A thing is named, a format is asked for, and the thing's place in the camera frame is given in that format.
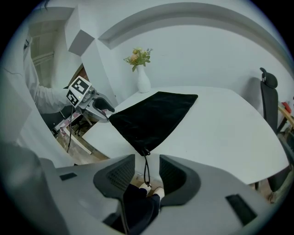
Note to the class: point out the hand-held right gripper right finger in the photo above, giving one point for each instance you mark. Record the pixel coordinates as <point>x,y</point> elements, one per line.
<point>179,181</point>

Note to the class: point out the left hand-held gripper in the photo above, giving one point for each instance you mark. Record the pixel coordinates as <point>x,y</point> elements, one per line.
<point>78,86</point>

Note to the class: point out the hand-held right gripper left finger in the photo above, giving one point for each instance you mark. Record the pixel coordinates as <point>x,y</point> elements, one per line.
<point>110,179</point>

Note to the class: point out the person's left forearm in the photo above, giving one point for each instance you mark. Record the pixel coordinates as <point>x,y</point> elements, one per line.
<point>52,101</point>

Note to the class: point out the person's white shoe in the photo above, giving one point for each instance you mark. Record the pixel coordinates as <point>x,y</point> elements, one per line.
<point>158,191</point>

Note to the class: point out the person's black trousers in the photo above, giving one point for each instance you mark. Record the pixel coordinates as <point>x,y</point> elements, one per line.
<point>137,206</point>

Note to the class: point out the white ceramic vase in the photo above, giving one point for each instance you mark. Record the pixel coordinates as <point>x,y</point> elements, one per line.
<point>143,82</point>

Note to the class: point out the yellow flower bouquet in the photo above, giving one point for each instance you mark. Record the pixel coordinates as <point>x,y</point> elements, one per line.
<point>137,57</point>

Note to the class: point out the person's grey jacket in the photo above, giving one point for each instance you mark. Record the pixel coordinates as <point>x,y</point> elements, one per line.
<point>28,68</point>

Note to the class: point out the black mesh office chair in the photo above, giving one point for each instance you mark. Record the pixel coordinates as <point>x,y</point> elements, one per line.
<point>269,107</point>

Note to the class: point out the light wooden desk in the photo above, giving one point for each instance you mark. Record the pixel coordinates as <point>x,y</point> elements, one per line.
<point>288,117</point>

